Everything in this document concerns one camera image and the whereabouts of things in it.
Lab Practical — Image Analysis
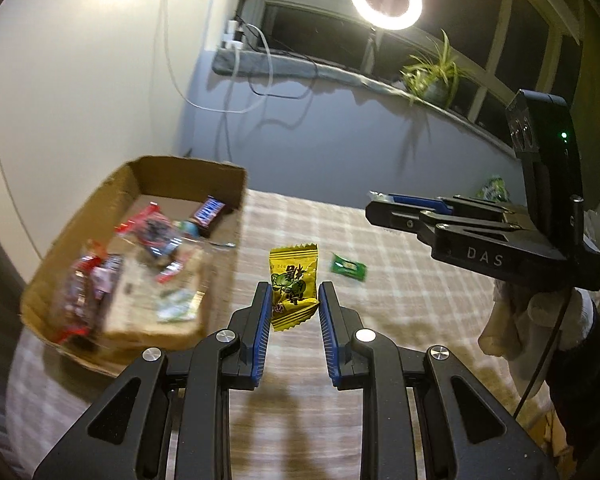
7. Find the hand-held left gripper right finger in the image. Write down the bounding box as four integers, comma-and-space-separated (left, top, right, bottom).
317, 281, 561, 480

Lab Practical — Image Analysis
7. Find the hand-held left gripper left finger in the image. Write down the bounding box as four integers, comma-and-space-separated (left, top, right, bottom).
32, 281, 273, 480

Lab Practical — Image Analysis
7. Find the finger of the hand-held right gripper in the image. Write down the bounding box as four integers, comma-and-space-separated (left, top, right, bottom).
365, 199, 521, 247
387, 194, 527, 222

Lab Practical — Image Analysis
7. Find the yellow snack packet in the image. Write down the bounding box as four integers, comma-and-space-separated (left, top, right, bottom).
269, 242, 320, 333

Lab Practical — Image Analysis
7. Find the green white snack packet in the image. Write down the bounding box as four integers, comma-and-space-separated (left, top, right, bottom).
156, 290, 203, 322

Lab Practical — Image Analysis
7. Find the small red-edged snack packet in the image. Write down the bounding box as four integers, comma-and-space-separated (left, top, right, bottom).
156, 259, 187, 285

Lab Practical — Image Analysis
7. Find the burger shaped gummy snack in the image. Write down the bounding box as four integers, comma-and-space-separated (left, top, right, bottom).
172, 220, 201, 241

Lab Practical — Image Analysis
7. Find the dark chocolate bar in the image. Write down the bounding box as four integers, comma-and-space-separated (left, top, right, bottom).
187, 195, 229, 239

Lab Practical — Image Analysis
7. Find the red-edged bag of dark snacks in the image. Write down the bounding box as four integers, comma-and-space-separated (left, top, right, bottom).
116, 201, 186, 261

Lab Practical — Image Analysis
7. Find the red white chocolate bar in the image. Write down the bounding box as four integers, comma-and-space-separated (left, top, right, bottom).
92, 255, 126, 296

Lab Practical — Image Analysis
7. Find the cardboard box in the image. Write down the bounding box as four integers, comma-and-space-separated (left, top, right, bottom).
20, 155, 248, 378

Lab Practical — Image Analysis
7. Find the clear red-zip snack bag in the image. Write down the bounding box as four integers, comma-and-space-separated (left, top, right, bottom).
50, 241, 126, 346

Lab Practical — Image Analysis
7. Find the person's right forearm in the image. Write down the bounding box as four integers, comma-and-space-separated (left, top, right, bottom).
545, 310, 600, 466

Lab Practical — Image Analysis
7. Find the person's right hand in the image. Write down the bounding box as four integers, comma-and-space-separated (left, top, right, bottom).
478, 280, 598, 391

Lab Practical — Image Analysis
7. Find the green printed package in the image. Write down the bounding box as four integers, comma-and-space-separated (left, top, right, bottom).
475, 175, 510, 203

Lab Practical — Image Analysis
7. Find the small green snack packet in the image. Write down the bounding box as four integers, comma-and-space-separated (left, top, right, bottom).
329, 252, 370, 283

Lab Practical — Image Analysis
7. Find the potted spider plant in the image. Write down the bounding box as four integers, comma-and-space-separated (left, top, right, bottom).
400, 30, 473, 111

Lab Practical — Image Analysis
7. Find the grey windowsill cloth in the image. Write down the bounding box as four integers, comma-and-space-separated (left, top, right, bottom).
212, 45, 523, 158

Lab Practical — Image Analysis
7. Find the white charger plug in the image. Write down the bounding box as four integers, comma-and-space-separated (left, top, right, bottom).
222, 19, 248, 51

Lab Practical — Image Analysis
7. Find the window frame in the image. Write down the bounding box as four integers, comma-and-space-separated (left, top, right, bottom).
240, 0, 596, 156

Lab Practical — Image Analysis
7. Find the ring light stand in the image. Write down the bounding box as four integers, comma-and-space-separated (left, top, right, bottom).
362, 27, 381, 76

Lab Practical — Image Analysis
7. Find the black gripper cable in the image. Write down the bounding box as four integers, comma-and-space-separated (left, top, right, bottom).
512, 290, 573, 418

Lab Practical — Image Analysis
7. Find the hanging white cable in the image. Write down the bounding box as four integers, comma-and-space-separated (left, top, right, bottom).
222, 52, 241, 163

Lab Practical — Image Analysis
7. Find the looping white cable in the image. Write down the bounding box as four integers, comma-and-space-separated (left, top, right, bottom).
162, 0, 273, 115

